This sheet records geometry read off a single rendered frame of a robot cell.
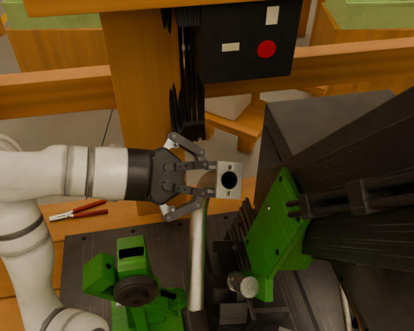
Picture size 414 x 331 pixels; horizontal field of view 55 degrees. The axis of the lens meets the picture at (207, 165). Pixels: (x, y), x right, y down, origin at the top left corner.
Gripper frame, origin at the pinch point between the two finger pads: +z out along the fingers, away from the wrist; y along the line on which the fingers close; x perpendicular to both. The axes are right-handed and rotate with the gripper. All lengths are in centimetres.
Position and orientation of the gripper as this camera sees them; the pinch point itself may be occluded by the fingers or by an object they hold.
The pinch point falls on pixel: (217, 179)
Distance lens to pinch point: 60.7
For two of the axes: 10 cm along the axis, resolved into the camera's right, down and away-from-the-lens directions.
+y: 0.6, -10.0, 0.2
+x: -3.1, 0.0, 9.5
